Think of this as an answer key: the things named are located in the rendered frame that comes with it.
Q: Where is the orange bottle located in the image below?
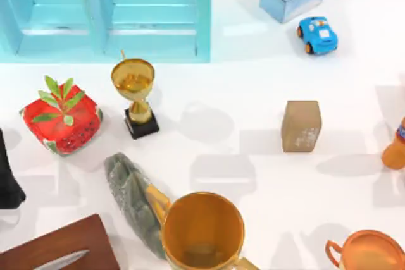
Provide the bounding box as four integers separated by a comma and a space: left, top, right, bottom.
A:
381, 116, 405, 170

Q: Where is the small gold trophy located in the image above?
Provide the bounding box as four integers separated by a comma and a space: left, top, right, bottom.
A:
110, 49, 160, 140

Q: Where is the large gold trophy cup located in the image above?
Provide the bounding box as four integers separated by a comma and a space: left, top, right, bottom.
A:
146, 183, 261, 270

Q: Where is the grey green bag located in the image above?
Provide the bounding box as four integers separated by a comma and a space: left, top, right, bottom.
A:
104, 152, 167, 259

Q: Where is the brown wooden cutting board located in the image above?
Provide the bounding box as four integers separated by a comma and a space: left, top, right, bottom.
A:
0, 214, 121, 270

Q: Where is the light blue rack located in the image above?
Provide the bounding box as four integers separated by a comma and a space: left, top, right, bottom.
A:
0, 0, 212, 64

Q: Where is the red watermelon plant pot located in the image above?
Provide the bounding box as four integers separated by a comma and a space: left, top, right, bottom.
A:
19, 75, 104, 156

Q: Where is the silver knife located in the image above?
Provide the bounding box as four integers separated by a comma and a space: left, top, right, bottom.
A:
33, 249, 90, 270

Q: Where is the brown cardboard box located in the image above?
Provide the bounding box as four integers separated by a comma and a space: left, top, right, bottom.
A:
281, 100, 322, 153

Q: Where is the copper trophy cup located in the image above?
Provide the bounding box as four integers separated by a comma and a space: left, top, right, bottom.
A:
325, 229, 405, 270

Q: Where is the blue toy car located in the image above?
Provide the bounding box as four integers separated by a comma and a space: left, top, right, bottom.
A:
296, 16, 339, 57

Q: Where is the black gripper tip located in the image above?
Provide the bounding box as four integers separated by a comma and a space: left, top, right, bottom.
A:
0, 128, 27, 210

